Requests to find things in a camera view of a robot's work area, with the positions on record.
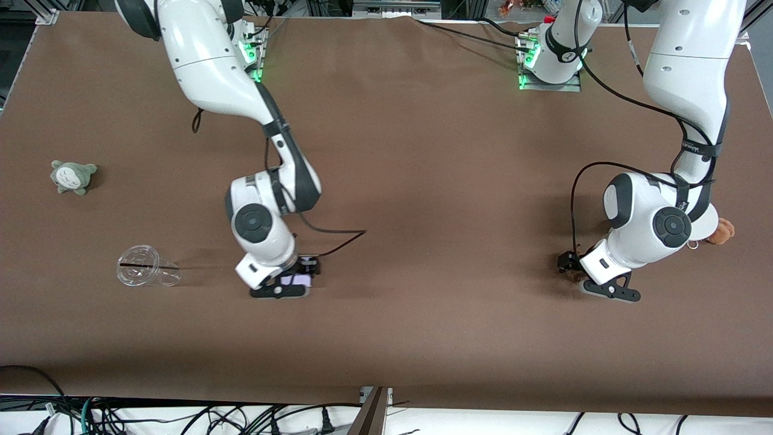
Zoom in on clear plastic lidded cup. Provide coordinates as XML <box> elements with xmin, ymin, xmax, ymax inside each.
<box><xmin>116</xmin><ymin>244</ymin><xmax>182</xmax><ymax>288</ymax></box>

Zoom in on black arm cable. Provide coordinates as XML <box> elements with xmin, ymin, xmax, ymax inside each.
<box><xmin>569</xmin><ymin>0</ymin><xmax>722</xmax><ymax>254</ymax></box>
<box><xmin>191</xmin><ymin>106</ymin><xmax>368</xmax><ymax>259</ymax></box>

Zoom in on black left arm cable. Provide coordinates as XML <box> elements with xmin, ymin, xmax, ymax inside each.
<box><xmin>569</xmin><ymin>0</ymin><xmax>722</xmax><ymax>254</ymax></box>

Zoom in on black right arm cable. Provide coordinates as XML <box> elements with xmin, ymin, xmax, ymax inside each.
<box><xmin>191</xmin><ymin>106</ymin><xmax>368</xmax><ymax>259</ymax></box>

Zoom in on colourful background toys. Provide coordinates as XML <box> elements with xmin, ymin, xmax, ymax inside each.
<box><xmin>498</xmin><ymin>0</ymin><xmax>561</xmax><ymax>16</ymax></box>

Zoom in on short black table cable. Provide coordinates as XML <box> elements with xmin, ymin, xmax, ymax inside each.
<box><xmin>482</xmin><ymin>17</ymin><xmax>523</xmax><ymax>37</ymax></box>

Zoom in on black looped floor cable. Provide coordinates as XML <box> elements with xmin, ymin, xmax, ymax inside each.
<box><xmin>0</xmin><ymin>364</ymin><xmax>73</xmax><ymax>435</ymax></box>

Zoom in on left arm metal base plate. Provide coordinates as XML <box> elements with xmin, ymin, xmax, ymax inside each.
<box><xmin>516</xmin><ymin>30</ymin><xmax>583</xmax><ymax>92</ymax></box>

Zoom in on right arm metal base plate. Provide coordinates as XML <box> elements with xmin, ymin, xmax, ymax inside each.
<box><xmin>240</xmin><ymin>18</ymin><xmax>271</xmax><ymax>83</ymax></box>

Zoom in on brown fluffy plush toy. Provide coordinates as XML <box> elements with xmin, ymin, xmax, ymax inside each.
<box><xmin>705</xmin><ymin>218</ymin><xmax>736</xmax><ymax>246</ymax></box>

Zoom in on white round plate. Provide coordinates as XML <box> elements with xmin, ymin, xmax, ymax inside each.
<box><xmin>688</xmin><ymin>202</ymin><xmax>720</xmax><ymax>242</ymax></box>

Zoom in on long black table cable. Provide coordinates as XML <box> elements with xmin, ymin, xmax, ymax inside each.
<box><xmin>414</xmin><ymin>17</ymin><xmax>527</xmax><ymax>54</ymax></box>

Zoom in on aluminium frame rail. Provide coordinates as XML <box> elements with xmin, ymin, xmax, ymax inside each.
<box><xmin>353</xmin><ymin>0</ymin><xmax>443</xmax><ymax>14</ymax></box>

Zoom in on grey green Totoro plush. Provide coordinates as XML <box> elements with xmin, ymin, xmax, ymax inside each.
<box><xmin>50</xmin><ymin>160</ymin><xmax>98</xmax><ymax>196</ymax></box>

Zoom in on brown table cover sheet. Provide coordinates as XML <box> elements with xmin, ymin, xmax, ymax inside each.
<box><xmin>0</xmin><ymin>11</ymin><xmax>773</xmax><ymax>417</ymax></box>

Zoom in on dark wooden beam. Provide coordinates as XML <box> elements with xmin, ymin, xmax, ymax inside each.
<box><xmin>347</xmin><ymin>387</ymin><xmax>390</xmax><ymax>435</ymax></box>

